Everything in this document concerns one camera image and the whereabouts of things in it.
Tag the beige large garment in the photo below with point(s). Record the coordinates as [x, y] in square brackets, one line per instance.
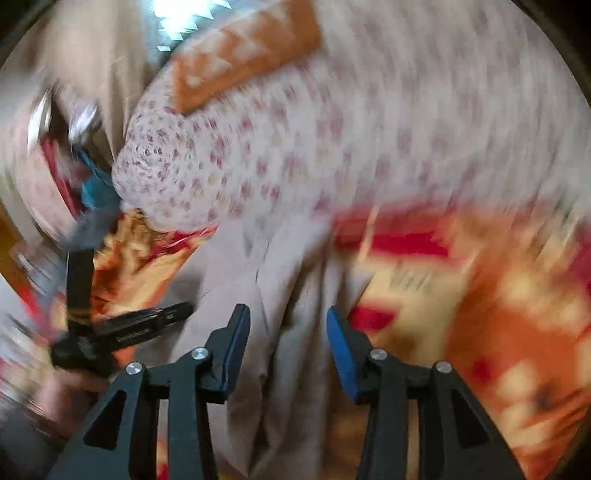
[273, 425]

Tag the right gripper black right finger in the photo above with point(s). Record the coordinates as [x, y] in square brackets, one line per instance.
[458, 439]

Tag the orange red patterned blanket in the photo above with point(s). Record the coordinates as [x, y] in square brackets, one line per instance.
[503, 296]

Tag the person's left hand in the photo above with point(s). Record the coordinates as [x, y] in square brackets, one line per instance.
[66, 396]

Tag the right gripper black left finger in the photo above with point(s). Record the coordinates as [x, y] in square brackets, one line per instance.
[118, 438]

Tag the orange checkered mat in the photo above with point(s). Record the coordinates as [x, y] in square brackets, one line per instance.
[244, 48]

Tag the blue cloth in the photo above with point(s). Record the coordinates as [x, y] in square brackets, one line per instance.
[96, 191]

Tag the floral white bedsheet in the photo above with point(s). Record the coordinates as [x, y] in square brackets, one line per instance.
[444, 101]

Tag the beige curtain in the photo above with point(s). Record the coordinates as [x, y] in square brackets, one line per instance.
[97, 49]

